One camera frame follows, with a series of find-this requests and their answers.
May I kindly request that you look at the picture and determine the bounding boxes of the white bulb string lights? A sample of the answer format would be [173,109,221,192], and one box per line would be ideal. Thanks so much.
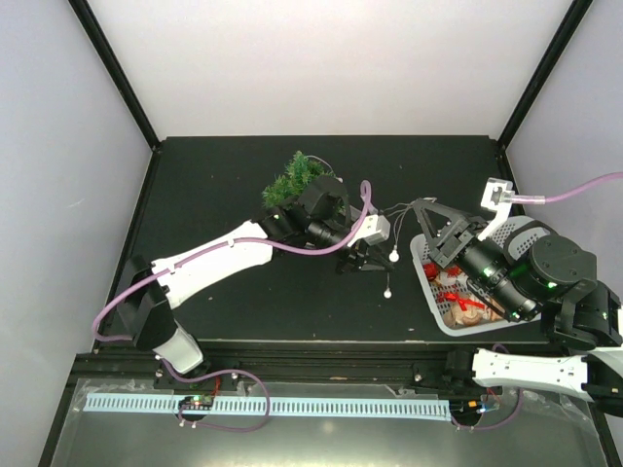
[306,155,415,300]

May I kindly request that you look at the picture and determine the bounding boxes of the small green christmas tree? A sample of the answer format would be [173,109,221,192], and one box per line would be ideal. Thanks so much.
[262,151,336,208]

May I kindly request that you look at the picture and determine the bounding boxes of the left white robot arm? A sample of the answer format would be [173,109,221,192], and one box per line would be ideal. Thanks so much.
[115,175,399,388]

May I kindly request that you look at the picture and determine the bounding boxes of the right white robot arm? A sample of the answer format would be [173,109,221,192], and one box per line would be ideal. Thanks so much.
[414,198,622,416]

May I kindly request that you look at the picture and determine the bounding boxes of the white perforated plastic basket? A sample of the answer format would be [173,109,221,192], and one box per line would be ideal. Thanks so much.
[409,216,551,338]

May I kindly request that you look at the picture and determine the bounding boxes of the right small circuit board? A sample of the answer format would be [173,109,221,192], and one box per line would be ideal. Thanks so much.
[450,398,500,416]

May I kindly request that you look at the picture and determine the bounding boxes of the small circuit board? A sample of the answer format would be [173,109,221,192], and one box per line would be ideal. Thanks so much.
[450,398,500,416]
[178,395,213,411]

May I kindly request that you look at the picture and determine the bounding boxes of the left small circuit board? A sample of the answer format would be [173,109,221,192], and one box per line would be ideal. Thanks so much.
[178,395,213,411]

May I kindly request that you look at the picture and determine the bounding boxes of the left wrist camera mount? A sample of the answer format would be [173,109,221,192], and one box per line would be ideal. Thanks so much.
[348,214,390,247]

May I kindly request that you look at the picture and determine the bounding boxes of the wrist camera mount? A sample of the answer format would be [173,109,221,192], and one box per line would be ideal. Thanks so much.
[478,178,515,241]
[348,214,390,247]

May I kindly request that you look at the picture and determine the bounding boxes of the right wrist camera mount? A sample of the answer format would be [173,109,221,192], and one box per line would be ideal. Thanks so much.
[478,178,515,241]

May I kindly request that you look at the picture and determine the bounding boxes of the white slotted cable duct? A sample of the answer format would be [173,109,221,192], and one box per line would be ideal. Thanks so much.
[83,393,451,421]

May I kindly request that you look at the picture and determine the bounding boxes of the right black frame post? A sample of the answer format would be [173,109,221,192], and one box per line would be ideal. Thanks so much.
[497,0,593,150]

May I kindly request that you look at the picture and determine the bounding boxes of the black frame post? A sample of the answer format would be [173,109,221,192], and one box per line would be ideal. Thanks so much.
[497,0,593,150]
[68,0,161,150]

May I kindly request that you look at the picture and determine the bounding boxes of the left black frame post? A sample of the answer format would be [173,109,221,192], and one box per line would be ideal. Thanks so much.
[68,0,161,150]

